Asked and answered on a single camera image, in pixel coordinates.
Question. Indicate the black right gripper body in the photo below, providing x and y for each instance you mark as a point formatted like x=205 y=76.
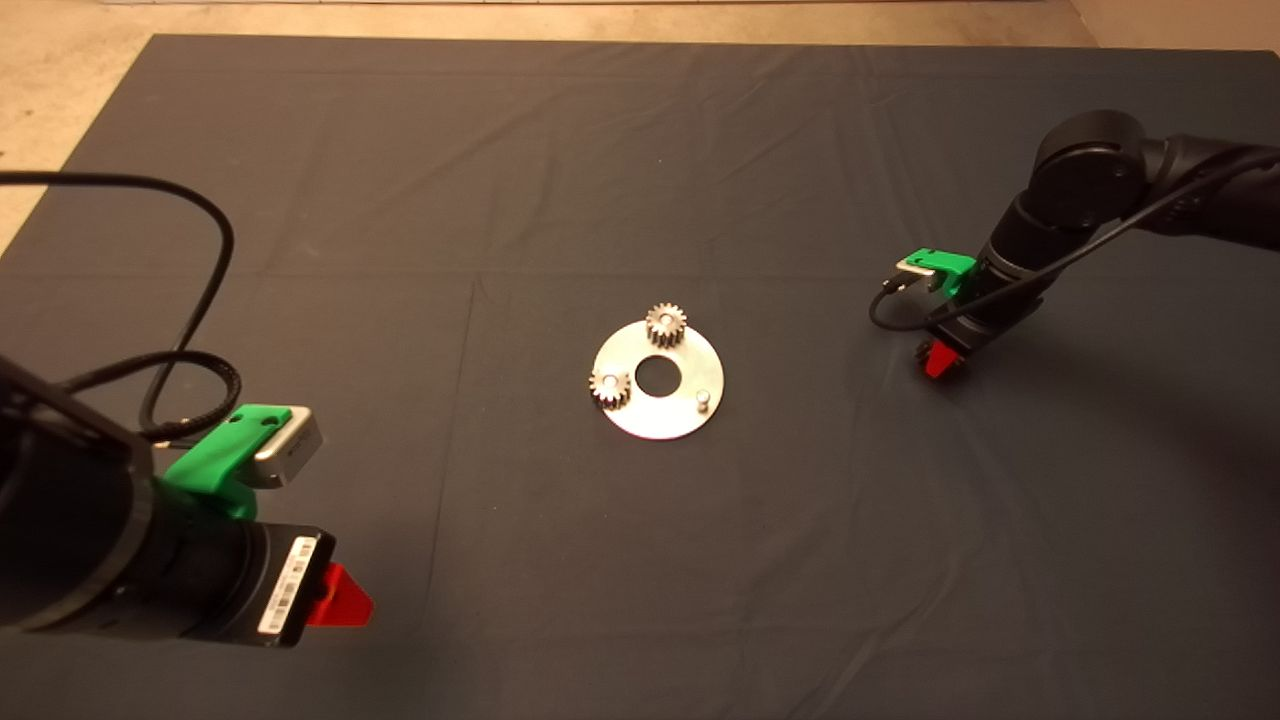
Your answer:
x=995 y=310

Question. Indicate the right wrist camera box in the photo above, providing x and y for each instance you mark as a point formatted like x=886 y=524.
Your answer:
x=915 y=268

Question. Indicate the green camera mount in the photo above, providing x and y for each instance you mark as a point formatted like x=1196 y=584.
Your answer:
x=950 y=265
x=213 y=458

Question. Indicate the steel spur gear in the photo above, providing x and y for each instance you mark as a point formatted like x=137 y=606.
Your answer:
x=665 y=325
x=609 y=387

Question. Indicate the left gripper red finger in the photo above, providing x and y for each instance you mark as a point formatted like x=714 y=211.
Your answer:
x=343 y=603

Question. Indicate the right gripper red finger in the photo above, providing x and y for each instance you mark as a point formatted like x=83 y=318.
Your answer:
x=940 y=360

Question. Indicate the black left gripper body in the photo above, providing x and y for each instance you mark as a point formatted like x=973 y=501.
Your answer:
x=258 y=588

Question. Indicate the round metal carrier plate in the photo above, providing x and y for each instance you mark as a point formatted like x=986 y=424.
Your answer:
x=660 y=415

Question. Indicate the dark grey table cloth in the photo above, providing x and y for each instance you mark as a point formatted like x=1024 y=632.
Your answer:
x=700 y=550

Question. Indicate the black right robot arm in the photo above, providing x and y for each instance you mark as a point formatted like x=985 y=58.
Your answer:
x=1090 y=180

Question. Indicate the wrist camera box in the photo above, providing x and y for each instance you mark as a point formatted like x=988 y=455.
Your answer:
x=290 y=450
x=915 y=268

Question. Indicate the left green camera mount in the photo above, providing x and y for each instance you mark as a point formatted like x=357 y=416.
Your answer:
x=213 y=458

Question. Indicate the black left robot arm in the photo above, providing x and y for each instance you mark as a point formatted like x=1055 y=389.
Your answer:
x=70 y=520

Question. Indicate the right green camera mount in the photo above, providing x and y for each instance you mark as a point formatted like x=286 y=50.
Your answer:
x=950 y=265

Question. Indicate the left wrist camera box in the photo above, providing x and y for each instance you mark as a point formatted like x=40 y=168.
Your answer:
x=290 y=450

